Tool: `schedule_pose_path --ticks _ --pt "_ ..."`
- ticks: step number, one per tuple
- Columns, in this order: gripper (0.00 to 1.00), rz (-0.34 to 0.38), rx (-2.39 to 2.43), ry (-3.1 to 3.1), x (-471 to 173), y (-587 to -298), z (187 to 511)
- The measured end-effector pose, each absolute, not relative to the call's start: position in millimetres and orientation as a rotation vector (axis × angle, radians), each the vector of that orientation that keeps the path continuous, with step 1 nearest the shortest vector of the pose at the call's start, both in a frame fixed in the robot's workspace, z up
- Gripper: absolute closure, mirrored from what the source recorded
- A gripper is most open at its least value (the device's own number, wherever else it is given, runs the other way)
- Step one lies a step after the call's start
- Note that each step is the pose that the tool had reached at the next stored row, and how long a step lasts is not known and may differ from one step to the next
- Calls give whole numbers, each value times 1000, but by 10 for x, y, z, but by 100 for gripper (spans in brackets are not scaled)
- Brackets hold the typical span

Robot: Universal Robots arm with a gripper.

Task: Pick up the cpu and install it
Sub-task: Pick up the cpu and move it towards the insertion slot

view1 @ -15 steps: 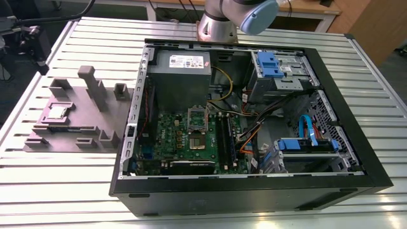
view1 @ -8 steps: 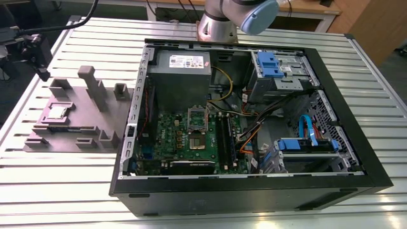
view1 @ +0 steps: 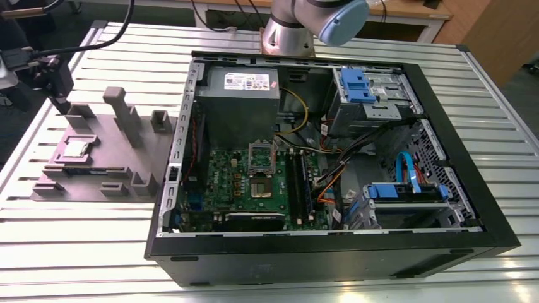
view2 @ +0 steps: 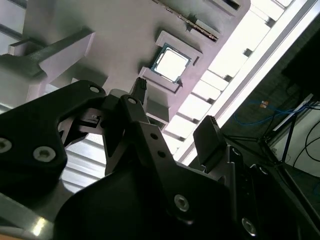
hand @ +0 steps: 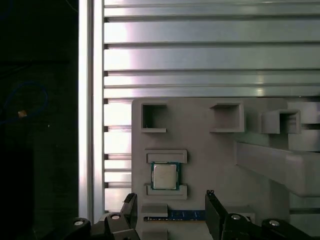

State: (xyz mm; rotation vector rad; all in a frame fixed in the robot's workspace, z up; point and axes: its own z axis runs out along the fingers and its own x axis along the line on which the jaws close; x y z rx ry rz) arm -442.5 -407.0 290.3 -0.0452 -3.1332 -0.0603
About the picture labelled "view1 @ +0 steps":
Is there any green motherboard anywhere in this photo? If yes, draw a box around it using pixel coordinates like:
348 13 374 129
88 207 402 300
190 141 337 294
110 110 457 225
180 148 333 233

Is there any blue drive bracket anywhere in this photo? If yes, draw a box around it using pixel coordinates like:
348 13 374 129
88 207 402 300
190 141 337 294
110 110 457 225
341 68 376 104

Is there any grey parts rack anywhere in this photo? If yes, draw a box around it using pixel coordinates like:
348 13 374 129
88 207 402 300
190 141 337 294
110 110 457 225
30 86 180 203

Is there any black camera cable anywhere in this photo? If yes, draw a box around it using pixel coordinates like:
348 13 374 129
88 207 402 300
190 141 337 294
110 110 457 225
4 0 136 73

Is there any orange wire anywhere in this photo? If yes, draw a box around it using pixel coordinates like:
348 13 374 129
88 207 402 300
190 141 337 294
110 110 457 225
313 186 337 206

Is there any black RAM slot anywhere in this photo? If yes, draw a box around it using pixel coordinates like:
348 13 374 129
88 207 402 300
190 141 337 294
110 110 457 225
286 150 297 222

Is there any light wooden desk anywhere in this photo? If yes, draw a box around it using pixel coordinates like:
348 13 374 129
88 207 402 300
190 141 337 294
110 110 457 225
193 0 453 44

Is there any metal socket cover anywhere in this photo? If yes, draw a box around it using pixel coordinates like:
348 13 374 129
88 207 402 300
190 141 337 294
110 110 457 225
248 141 277 175

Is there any yellow wire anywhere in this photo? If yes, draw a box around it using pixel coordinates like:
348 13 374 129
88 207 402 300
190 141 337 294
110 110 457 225
274 87 310 136

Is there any black open PC case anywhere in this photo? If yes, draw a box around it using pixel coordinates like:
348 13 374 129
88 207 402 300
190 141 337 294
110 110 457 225
144 50 521 287

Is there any black graphics card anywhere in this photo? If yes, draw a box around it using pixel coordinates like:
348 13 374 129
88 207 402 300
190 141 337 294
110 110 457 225
213 210 286 233

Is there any blue flat data wire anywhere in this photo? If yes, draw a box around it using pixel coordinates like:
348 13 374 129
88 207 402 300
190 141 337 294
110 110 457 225
394 151 421 194

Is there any tall metal drive cage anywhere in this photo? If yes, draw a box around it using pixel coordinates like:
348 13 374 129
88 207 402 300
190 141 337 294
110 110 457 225
328 66 424 135

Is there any grey power supply unit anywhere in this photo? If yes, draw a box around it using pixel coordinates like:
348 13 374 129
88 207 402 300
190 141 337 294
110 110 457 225
196 66 281 140

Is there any brown wooden cabinet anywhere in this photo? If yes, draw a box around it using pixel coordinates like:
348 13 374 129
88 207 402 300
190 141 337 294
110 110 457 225
432 0 539 89

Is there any black wire bundle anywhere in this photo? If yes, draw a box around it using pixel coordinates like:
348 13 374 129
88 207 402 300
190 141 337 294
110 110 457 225
314 118 417 187

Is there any low metal disk bay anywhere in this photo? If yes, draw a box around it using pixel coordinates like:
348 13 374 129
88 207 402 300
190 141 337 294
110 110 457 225
342 184 480 231

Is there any silver CPU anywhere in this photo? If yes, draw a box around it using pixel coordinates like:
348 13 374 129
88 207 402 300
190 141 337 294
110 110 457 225
62 140 92 157

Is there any thin red wire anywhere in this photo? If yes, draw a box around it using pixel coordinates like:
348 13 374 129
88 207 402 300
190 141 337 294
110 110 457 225
189 118 201 177

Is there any hard disk in blue carrier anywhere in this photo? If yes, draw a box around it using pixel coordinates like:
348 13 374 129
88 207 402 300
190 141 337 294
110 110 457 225
364 182 449 203

